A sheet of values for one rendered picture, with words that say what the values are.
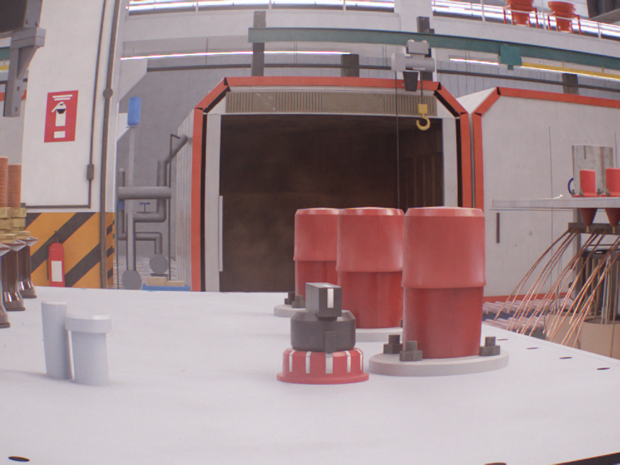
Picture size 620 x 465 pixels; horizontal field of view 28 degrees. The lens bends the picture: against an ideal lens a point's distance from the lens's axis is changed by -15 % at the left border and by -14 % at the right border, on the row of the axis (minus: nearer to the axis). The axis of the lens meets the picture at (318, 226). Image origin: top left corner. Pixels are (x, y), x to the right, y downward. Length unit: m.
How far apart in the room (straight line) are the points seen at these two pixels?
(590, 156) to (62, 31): 8.03
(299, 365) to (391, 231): 0.40
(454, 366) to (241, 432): 0.33
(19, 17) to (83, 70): 10.34
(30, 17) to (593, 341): 2.90
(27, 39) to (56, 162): 10.29
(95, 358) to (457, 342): 0.31
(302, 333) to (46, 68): 10.76
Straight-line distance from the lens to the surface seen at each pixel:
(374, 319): 1.43
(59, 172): 11.68
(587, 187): 4.06
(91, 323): 0.97
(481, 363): 1.10
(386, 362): 1.11
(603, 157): 4.40
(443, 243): 1.11
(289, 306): 1.78
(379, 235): 1.43
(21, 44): 1.41
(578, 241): 4.61
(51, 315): 1.00
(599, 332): 4.01
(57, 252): 11.52
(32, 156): 11.71
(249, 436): 0.78
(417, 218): 1.12
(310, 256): 1.76
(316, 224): 1.76
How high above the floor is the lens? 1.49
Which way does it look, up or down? 1 degrees down
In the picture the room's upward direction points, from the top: straight up
